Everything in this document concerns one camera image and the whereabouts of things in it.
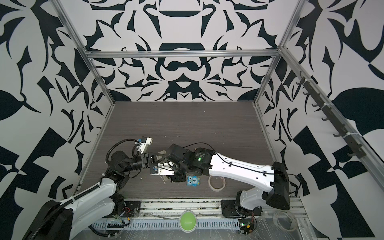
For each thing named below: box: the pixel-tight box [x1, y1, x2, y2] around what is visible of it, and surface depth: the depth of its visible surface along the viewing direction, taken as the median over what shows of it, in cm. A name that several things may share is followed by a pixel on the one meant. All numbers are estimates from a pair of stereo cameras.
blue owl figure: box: [186, 175, 201, 187], surface depth 83 cm
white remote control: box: [156, 150, 166, 161], surface depth 72 cm
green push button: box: [179, 210, 197, 233], surface depth 70 cm
